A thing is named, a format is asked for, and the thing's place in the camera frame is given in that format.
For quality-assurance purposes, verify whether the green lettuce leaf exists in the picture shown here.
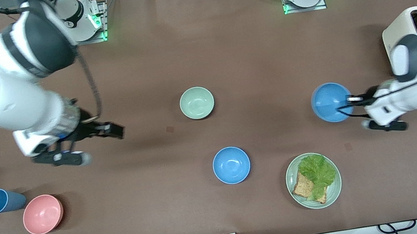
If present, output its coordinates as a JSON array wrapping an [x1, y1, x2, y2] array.
[[296, 150, 341, 202]]

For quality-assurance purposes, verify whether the white toaster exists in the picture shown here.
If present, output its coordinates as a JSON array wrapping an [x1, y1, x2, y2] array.
[[378, 6, 417, 74]]

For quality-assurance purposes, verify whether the green bowl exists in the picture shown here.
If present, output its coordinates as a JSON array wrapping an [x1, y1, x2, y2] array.
[[177, 84, 217, 122]]

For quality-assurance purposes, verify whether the blue cup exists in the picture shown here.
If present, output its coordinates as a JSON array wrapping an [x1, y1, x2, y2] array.
[[0, 184, 28, 214]]

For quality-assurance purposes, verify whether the brown bread slice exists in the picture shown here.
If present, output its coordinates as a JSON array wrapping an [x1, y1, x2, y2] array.
[[289, 168, 329, 209]]

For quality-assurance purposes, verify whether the green plate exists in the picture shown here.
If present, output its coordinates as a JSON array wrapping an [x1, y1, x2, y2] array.
[[281, 148, 346, 214]]

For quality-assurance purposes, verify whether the blue bowl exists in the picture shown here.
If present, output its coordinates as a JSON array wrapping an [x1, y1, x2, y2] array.
[[308, 79, 355, 126], [210, 144, 253, 187]]

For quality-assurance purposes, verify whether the pink bowl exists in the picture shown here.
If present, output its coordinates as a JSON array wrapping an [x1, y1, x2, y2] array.
[[19, 192, 67, 234]]

